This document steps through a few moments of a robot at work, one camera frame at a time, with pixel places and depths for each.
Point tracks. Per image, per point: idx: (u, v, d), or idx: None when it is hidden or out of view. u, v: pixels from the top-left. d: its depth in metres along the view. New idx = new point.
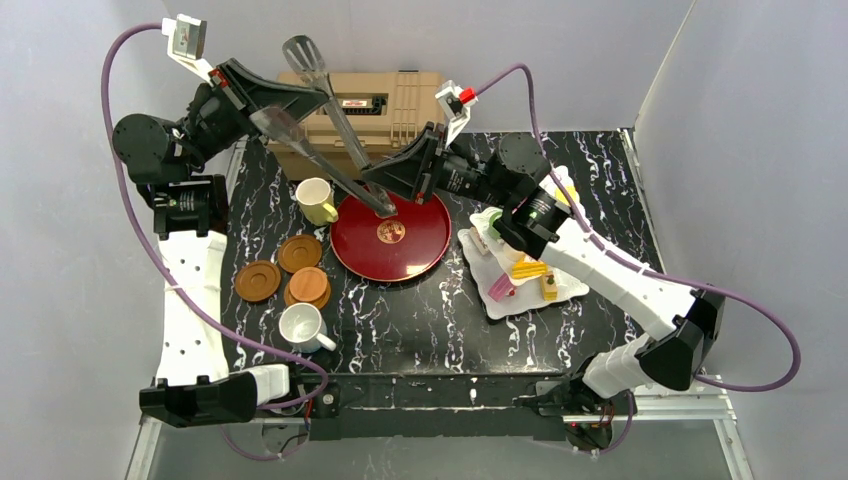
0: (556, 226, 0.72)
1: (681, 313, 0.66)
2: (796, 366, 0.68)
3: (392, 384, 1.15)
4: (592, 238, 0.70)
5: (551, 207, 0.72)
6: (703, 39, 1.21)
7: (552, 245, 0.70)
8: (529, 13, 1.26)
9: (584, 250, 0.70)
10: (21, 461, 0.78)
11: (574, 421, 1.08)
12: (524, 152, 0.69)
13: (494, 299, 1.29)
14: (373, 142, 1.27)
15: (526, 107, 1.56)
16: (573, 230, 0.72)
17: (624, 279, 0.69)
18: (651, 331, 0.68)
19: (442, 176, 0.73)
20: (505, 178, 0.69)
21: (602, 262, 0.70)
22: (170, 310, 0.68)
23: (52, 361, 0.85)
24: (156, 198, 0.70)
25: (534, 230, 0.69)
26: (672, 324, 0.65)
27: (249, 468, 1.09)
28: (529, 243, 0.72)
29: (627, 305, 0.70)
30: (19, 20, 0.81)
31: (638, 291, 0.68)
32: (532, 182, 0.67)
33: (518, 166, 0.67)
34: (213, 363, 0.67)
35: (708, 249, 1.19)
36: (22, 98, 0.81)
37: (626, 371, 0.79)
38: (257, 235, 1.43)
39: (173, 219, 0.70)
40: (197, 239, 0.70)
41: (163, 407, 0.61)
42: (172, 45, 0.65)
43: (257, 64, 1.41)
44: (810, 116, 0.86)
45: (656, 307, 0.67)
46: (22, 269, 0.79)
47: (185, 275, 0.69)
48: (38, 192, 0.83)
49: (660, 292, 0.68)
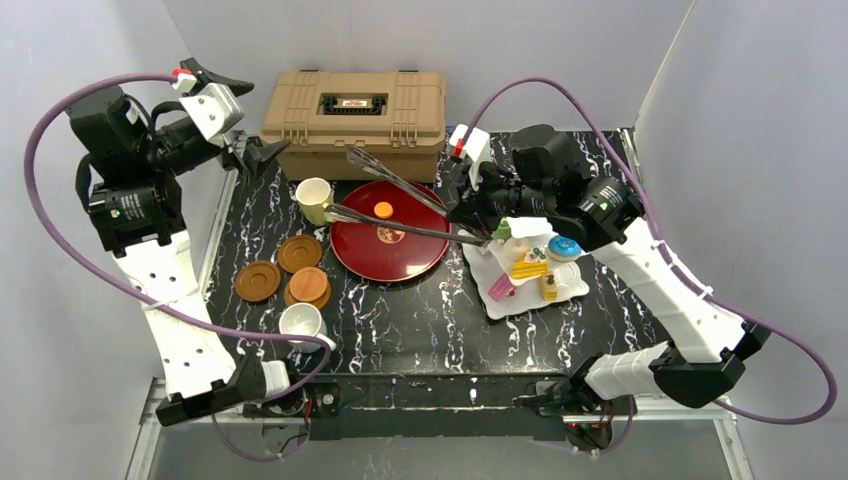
0: (624, 225, 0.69)
1: (728, 347, 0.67)
2: (826, 407, 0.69)
3: (392, 384, 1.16)
4: (659, 247, 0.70)
5: (622, 199, 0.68)
6: (703, 40, 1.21)
7: (617, 245, 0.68)
8: (529, 12, 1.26)
9: (649, 259, 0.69)
10: (21, 460, 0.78)
11: (574, 420, 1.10)
12: (537, 134, 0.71)
13: (494, 299, 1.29)
14: (373, 142, 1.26)
15: (526, 107, 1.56)
16: (643, 233, 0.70)
17: (681, 298, 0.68)
18: (687, 353, 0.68)
19: (488, 201, 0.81)
20: (532, 163, 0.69)
21: (666, 276, 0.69)
22: (162, 329, 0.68)
23: (50, 361, 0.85)
24: (94, 207, 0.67)
25: (594, 218, 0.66)
26: (719, 356, 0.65)
27: (249, 467, 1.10)
28: (590, 233, 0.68)
29: (670, 322, 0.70)
30: (19, 19, 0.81)
31: (693, 314, 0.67)
32: (549, 153, 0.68)
33: (532, 144, 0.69)
34: (222, 361, 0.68)
35: (708, 249, 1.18)
36: (21, 98, 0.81)
37: (633, 377, 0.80)
38: (257, 235, 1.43)
39: (119, 230, 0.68)
40: (160, 247, 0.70)
41: (185, 414, 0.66)
42: (211, 131, 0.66)
43: (258, 63, 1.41)
44: (811, 116, 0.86)
45: (706, 334, 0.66)
46: (21, 268, 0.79)
47: (162, 289, 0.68)
48: (36, 191, 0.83)
49: (713, 319, 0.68)
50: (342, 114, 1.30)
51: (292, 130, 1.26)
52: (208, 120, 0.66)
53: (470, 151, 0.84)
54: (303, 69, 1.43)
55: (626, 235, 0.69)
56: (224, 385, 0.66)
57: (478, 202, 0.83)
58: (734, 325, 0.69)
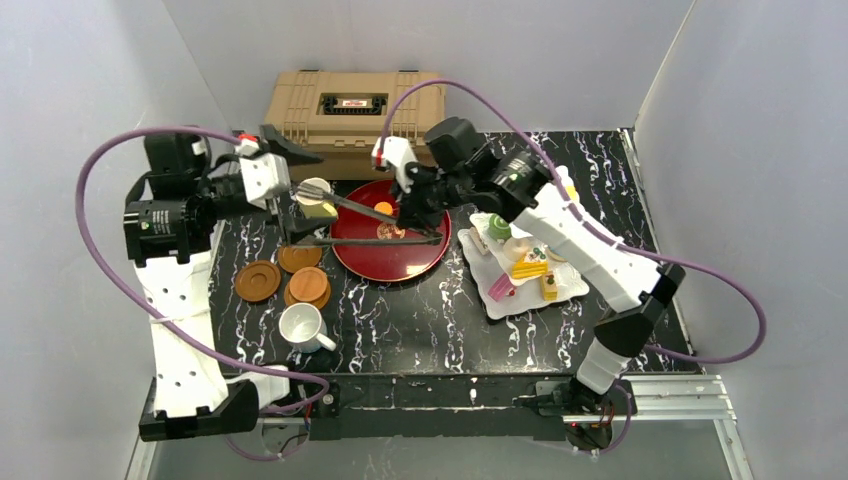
0: (535, 192, 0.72)
1: (646, 289, 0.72)
2: (763, 332, 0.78)
3: (392, 384, 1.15)
4: (569, 207, 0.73)
5: (532, 169, 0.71)
6: (703, 40, 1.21)
7: (531, 210, 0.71)
8: (529, 12, 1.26)
9: (562, 219, 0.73)
10: (20, 460, 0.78)
11: (574, 421, 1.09)
12: (442, 126, 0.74)
13: (494, 299, 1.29)
14: (373, 142, 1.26)
15: (527, 107, 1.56)
16: (552, 197, 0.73)
17: (596, 251, 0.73)
18: (615, 301, 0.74)
19: (422, 201, 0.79)
20: (443, 152, 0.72)
21: (578, 233, 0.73)
22: (163, 343, 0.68)
23: (50, 360, 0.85)
24: (128, 217, 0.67)
25: (512, 191, 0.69)
26: (637, 299, 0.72)
27: (249, 467, 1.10)
28: (509, 205, 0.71)
29: (594, 276, 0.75)
30: (19, 19, 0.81)
31: (609, 265, 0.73)
32: (455, 137, 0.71)
33: (440, 133, 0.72)
34: (211, 389, 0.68)
35: (708, 249, 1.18)
36: (21, 97, 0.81)
37: (603, 356, 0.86)
38: (257, 235, 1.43)
39: (143, 240, 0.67)
40: (177, 264, 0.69)
41: (164, 435, 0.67)
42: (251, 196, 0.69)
43: (258, 63, 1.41)
44: (811, 115, 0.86)
45: (625, 282, 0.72)
46: (21, 268, 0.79)
47: (171, 305, 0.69)
48: (36, 191, 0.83)
49: (630, 266, 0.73)
50: (342, 114, 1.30)
51: (292, 130, 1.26)
52: (256, 187, 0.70)
53: (391, 160, 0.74)
54: (303, 69, 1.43)
55: (538, 200, 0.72)
56: (208, 413, 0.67)
57: (414, 202, 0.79)
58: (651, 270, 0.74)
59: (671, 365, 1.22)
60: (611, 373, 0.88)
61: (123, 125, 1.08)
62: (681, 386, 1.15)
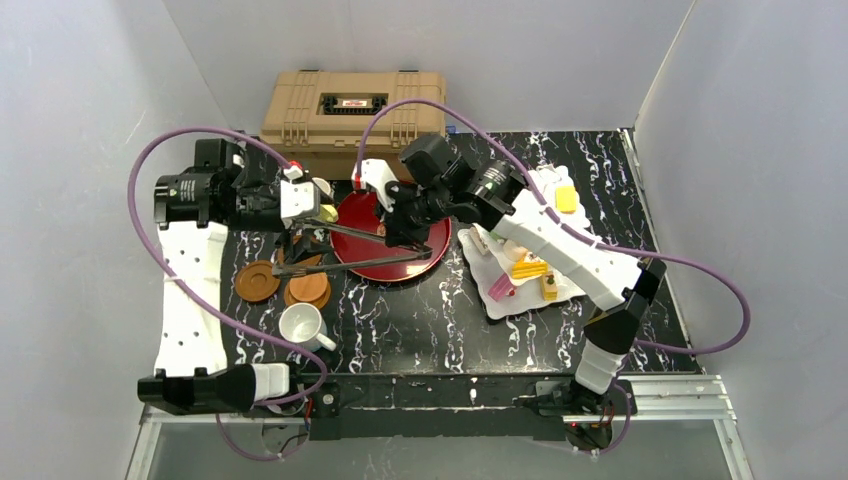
0: (512, 197, 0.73)
1: (629, 286, 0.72)
2: (748, 318, 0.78)
3: (392, 385, 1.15)
4: (547, 211, 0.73)
5: (506, 177, 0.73)
6: (703, 39, 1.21)
7: (509, 217, 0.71)
8: (529, 12, 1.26)
9: (541, 223, 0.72)
10: (20, 461, 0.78)
11: (574, 421, 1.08)
12: (415, 143, 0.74)
13: (494, 299, 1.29)
14: (373, 142, 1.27)
15: (527, 107, 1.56)
16: (529, 202, 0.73)
17: (576, 252, 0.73)
18: (600, 300, 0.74)
19: (406, 217, 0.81)
20: (421, 168, 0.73)
21: (558, 236, 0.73)
22: (172, 303, 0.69)
23: (50, 360, 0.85)
24: (158, 188, 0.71)
25: (489, 202, 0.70)
26: (621, 296, 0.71)
27: (249, 467, 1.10)
28: (488, 214, 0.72)
29: (578, 277, 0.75)
30: (18, 19, 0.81)
31: (591, 265, 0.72)
32: (429, 154, 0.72)
33: (415, 150, 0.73)
34: (212, 355, 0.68)
35: (708, 250, 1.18)
36: (21, 98, 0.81)
37: (599, 356, 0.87)
38: (257, 235, 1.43)
39: (171, 208, 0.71)
40: (197, 229, 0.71)
41: (161, 397, 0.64)
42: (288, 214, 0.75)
43: (258, 63, 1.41)
44: (811, 115, 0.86)
45: (608, 280, 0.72)
46: (21, 268, 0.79)
47: (185, 267, 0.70)
48: (36, 191, 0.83)
49: (611, 264, 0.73)
50: (342, 114, 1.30)
51: (292, 130, 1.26)
52: (293, 207, 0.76)
53: (371, 182, 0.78)
54: (302, 69, 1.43)
55: (515, 206, 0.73)
56: (206, 375, 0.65)
57: (399, 219, 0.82)
58: (632, 267, 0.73)
59: (671, 365, 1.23)
60: (610, 373, 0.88)
61: (124, 125, 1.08)
62: (682, 387, 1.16)
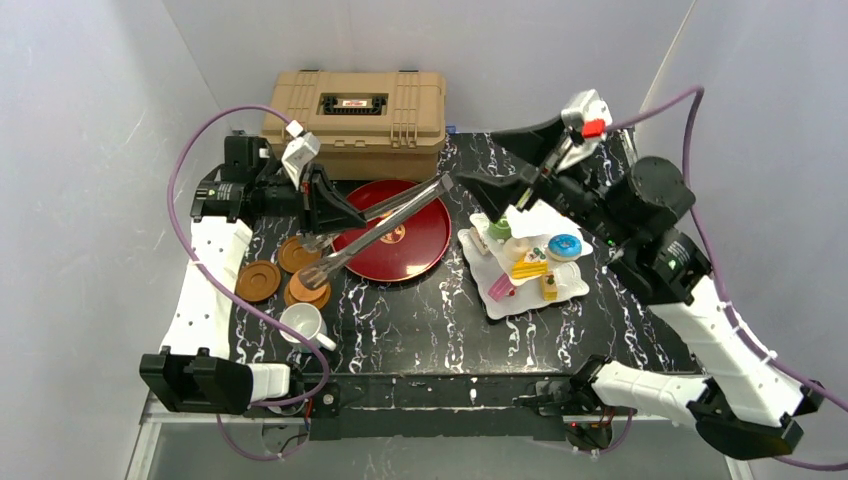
0: (689, 281, 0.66)
1: (788, 410, 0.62)
2: None
3: (392, 385, 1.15)
4: (725, 308, 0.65)
5: (690, 258, 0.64)
6: (702, 40, 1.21)
7: (684, 305, 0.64)
8: (529, 13, 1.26)
9: (715, 321, 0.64)
10: (19, 460, 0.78)
11: (574, 420, 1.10)
12: (660, 182, 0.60)
13: (494, 299, 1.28)
14: (373, 142, 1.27)
15: (527, 106, 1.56)
16: (709, 294, 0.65)
17: (744, 359, 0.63)
18: (744, 412, 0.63)
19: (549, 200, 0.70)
20: (641, 213, 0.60)
21: (731, 340, 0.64)
22: (190, 284, 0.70)
23: (51, 360, 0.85)
24: (198, 188, 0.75)
25: (668, 285, 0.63)
26: (778, 421, 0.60)
27: (249, 467, 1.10)
28: (654, 290, 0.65)
29: (727, 381, 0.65)
30: (20, 20, 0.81)
31: (755, 377, 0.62)
32: (672, 218, 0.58)
33: (661, 201, 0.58)
34: (217, 340, 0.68)
35: (709, 250, 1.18)
36: (21, 98, 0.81)
37: (652, 401, 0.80)
38: (257, 235, 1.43)
39: (210, 207, 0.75)
40: (226, 224, 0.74)
41: (161, 376, 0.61)
42: (287, 157, 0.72)
43: (258, 63, 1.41)
44: (811, 116, 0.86)
45: (768, 399, 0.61)
46: (22, 268, 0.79)
47: (209, 254, 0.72)
48: (37, 192, 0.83)
49: (775, 383, 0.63)
50: (342, 114, 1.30)
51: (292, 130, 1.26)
52: (290, 145, 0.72)
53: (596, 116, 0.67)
54: (303, 69, 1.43)
55: (694, 296, 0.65)
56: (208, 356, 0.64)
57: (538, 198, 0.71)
58: (795, 392, 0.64)
59: (671, 365, 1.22)
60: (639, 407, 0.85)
61: (124, 126, 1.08)
62: None
